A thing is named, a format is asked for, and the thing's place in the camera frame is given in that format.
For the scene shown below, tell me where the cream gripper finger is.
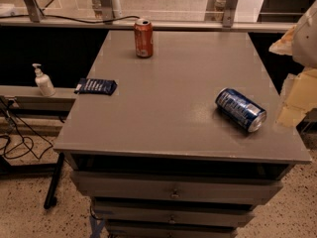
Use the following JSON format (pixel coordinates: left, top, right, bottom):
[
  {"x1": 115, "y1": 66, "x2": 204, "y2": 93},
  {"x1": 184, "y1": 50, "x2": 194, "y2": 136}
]
[
  {"x1": 268, "y1": 26, "x2": 296, "y2": 56},
  {"x1": 276, "y1": 67, "x2": 317, "y2": 127}
]

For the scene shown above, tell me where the blue pepsi can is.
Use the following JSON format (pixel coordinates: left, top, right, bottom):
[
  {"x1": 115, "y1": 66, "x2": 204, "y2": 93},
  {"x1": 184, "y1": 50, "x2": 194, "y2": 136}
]
[{"x1": 215, "y1": 88, "x2": 266, "y2": 133}]

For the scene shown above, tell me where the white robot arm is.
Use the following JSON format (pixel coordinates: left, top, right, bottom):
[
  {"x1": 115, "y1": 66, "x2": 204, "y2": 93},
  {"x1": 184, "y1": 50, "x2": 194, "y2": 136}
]
[{"x1": 268, "y1": 1, "x2": 317, "y2": 127}]

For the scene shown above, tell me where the red coke can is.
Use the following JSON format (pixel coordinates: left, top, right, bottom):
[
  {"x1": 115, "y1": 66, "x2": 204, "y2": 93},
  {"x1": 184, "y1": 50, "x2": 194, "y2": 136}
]
[{"x1": 134, "y1": 18, "x2": 154, "y2": 58}]

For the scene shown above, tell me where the grey drawer cabinet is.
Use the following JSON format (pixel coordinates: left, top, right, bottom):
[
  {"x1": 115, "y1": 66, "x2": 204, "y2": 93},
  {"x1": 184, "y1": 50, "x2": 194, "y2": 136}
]
[{"x1": 54, "y1": 31, "x2": 311, "y2": 231}]

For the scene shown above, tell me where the dark blue snack bag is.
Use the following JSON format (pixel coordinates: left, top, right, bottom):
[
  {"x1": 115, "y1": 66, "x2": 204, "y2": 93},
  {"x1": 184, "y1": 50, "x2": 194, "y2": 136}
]
[{"x1": 74, "y1": 78, "x2": 117, "y2": 96}]

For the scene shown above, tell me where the bottom drawer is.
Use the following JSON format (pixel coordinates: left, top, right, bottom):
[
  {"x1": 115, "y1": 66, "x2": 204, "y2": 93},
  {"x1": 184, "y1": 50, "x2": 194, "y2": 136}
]
[{"x1": 106, "y1": 222, "x2": 237, "y2": 238}]

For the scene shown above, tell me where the white pump bottle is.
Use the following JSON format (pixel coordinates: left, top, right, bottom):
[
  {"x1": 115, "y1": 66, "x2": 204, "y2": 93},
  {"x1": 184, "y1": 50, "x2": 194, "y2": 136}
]
[{"x1": 33, "y1": 63, "x2": 55, "y2": 97}]

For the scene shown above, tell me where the black metal leg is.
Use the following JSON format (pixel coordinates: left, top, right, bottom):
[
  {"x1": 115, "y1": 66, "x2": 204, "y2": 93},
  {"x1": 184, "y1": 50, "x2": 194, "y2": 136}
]
[{"x1": 44, "y1": 153, "x2": 64, "y2": 209}]

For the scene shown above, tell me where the top drawer with handle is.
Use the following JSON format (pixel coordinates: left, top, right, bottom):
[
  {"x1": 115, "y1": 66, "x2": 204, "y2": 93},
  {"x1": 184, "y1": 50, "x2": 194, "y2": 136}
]
[{"x1": 70, "y1": 171, "x2": 282, "y2": 205}]

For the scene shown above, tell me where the drawer with handle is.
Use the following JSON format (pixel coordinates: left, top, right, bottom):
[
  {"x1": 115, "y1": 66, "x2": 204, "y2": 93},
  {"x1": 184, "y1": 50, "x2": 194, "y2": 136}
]
[
  {"x1": 70, "y1": 171, "x2": 282, "y2": 205},
  {"x1": 93, "y1": 200, "x2": 254, "y2": 227}
]

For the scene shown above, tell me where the middle drawer with handle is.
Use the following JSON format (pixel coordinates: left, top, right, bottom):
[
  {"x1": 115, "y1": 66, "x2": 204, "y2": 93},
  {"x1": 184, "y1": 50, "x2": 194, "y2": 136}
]
[{"x1": 93, "y1": 200, "x2": 254, "y2": 227}]

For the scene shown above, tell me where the black cable on ledge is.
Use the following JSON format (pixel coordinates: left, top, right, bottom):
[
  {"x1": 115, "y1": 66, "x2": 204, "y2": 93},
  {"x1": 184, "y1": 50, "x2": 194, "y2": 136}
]
[{"x1": 0, "y1": 13, "x2": 141, "y2": 25}]

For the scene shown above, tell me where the black cable on floor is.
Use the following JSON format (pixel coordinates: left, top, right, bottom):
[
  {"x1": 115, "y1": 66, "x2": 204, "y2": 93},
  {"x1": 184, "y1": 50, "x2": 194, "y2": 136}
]
[{"x1": 0, "y1": 96, "x2": 54, "y2": 161}]

